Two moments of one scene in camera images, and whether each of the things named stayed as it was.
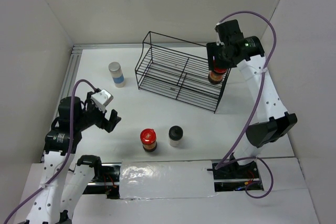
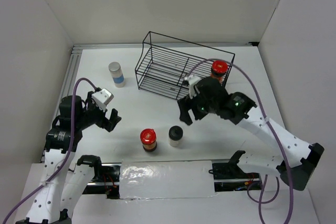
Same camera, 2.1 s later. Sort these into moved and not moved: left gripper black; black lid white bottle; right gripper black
Moved: right gripper black
Not moved: black lid white bottle; left gripper black
